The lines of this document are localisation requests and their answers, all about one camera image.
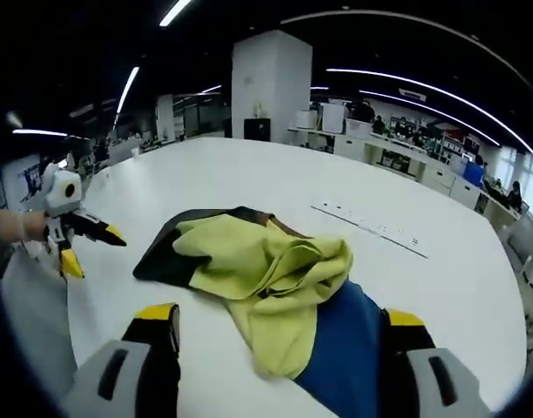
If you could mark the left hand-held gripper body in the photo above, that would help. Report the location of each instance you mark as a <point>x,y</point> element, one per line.
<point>62,193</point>

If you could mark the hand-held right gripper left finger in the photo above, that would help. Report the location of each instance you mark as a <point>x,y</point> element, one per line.
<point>118,379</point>

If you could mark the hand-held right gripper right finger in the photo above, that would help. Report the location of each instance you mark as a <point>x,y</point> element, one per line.
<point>423,379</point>

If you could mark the yellow garment with dark sleeves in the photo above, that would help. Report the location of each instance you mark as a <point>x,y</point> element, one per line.
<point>284,270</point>

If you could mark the person's left hand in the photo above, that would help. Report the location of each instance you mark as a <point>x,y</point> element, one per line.
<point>33,226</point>

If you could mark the person's grey trousers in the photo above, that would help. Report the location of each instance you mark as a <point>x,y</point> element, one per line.
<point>35,322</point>

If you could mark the straight ceiling light strip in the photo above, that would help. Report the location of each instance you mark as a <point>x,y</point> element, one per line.
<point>128,91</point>
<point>175,13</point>

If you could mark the white square pillar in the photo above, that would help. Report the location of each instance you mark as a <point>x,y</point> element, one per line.
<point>165,117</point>
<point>271,82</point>

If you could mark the white flat table strip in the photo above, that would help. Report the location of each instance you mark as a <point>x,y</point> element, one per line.
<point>371,227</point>

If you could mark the black cabinet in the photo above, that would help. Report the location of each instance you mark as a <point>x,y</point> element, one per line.
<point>257,129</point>

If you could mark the long white cabinet counter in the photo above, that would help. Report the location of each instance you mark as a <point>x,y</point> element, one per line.
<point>432,174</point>

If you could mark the blue storage bin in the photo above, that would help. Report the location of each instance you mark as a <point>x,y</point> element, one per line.
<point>473,173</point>

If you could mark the background storage shelf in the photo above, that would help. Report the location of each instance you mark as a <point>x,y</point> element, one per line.
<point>436,139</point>

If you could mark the white upright board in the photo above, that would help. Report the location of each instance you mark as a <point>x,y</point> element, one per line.
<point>334,117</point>

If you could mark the long curved ceiling light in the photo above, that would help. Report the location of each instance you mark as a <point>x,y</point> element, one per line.
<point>423,105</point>
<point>423,87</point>

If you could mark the ceiling air vent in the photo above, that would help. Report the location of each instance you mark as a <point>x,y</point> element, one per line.
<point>412,94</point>

